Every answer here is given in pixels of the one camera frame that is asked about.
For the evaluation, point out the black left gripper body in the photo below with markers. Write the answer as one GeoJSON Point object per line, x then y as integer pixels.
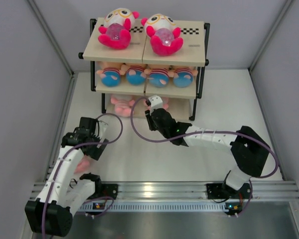
{"type": "Point", "coordinates": [94, 152]}

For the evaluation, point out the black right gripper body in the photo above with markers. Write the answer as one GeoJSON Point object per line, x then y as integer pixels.
{"type": "Point", "coordinates": [153, 126]}

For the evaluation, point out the pink striped frog plush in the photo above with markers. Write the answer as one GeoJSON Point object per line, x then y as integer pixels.
{"type": "Point", "coordinates": [83, 165]}
{"type": "Point", "coordinates": [164, 103]}
{"type": "Point", "coordinates": [122, 104]}

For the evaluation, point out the boy plush striped shirt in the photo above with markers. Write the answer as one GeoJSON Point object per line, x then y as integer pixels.
{"type": "Point", "coordinates": [158, 75]}
{"type": "Point", "coordinates": [110, 73]}
{"type": "Point", "coordinates": [183, 75]}

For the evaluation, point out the pink white glasses plush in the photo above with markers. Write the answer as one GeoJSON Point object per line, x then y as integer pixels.
{"type": "Point", "coordinates": [115, 32]}
{"type": "Point", "coordinates": [163, 33]}

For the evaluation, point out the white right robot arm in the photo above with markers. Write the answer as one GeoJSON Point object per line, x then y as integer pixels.
{"type": "Point", "coordinates": [249, 151]}

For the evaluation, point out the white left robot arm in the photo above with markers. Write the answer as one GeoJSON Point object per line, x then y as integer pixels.
{"type": "Point", "coordinates": [68, 186]}

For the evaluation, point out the beige three-tier shelf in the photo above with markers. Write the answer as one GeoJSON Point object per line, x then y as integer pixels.
{"type": "Point", "coordinates": [182, 101]}

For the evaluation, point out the boy plush blue pants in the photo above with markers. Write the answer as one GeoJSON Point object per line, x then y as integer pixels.
{"type": "Point", "coordinates": [134, 73]}

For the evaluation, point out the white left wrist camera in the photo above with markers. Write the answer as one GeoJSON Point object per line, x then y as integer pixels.
{"type": "Point", "coordinates": [101, 129]}

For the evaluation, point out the aluminium rail base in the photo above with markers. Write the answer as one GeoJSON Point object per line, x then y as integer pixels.
{"type": "Point", "coordinates": [181, 197]}

